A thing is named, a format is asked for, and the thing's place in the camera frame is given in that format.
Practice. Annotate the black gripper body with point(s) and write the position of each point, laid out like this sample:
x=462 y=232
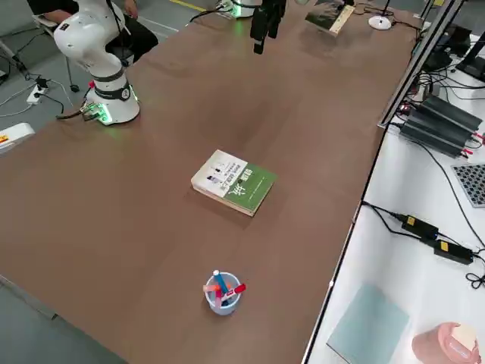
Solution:
x=273 y=7

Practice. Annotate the dark book with hands cover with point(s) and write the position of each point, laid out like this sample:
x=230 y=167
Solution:
x=324 y=17

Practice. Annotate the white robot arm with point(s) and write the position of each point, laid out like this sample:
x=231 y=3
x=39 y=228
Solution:
x=113 y=102

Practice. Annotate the green and white book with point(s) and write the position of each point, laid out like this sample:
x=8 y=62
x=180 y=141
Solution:
x=242 y=186

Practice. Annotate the white desk lamp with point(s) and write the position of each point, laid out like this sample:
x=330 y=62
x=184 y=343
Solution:
x=380 y=23

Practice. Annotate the black finned power supply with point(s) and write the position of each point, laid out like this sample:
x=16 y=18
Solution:
x=451 y=112
x=432 y=134

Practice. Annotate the grey chair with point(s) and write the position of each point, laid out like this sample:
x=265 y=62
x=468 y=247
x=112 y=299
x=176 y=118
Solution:
x=47 y=22

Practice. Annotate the checkered calibration board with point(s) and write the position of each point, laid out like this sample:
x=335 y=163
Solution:
x=471 y=186

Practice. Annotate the white power strip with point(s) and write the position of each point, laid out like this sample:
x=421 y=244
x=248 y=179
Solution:
x=37 y=95

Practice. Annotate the blue pen white cap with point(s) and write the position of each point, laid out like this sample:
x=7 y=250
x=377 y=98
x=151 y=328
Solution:
x=219 y=280

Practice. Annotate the red marker pen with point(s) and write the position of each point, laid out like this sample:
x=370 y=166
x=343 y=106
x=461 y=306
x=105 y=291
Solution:
x=236 y=290

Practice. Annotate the pink pen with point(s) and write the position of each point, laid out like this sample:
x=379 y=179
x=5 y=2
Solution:
x=212 y=290

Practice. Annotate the white box with orange label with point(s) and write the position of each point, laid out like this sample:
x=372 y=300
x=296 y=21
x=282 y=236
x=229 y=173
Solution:
x=13 y=138

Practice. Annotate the black power adapter yellow label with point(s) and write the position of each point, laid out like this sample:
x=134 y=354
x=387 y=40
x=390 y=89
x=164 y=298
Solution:
x=452 y=252

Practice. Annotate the light blue pen cup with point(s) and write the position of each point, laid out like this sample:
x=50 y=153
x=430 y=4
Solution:
x=223 y=308

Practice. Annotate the light blue sheet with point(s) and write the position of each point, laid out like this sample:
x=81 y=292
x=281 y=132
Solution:
x=369 y=322

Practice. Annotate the pink container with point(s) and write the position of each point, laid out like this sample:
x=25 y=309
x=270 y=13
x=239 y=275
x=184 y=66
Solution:
x=439 y=345

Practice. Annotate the aluminium frame post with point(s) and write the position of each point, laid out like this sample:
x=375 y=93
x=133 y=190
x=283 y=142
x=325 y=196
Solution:
x=417 y=64

